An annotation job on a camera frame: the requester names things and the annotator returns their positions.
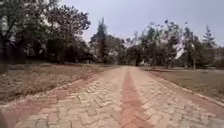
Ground row of trees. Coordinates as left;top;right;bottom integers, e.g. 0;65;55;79
0;0;224;72

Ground red and grey brick path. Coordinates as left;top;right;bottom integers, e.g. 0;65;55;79
0;65;224;128

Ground dry brown grass ground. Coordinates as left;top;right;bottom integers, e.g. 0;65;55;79
143;66;224;103
0;62;114;103

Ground pale stone kerb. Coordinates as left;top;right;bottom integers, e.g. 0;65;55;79
0;70;103;109
148;72;224;108

